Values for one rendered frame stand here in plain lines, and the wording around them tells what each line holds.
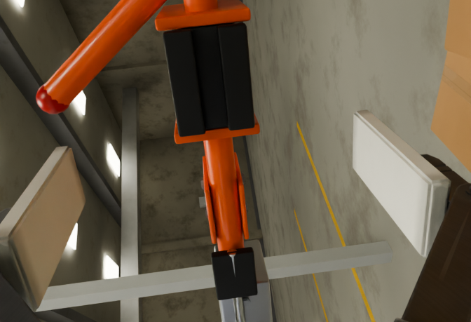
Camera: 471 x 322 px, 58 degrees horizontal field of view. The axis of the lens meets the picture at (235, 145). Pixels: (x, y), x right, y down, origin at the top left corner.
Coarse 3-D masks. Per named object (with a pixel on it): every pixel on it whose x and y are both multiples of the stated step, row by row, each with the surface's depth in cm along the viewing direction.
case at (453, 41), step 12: (456, 0) 49; (468, 0) 46; (456, 12) 49; (468, 12) 47; (456, 24) 49; (468, 24) 47; (456, 36) 49; (468, 36) 47; (456, 48) 50; (468, 48) 47
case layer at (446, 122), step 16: (448, 64) 122; (464, 64) 115; (448, 80) 123; (464, 80) 116; (448, 96) 125; (464, 96) 117; (448, 112) 126; (464, 112) 118; (432, 128) 136; (448, 128) 127; (464, 128) 118; (448, 144) 128; (464, 144) 119; (464, 160) 120
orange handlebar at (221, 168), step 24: (192, 0) 26; (216, 0) 27; (216, 144) 30; (216, 168) 31; (216, 192) 32; (240, 192) 32; (216, 216) 33; (240, 216) 34; (216, 240) 34; (240, 240) 34
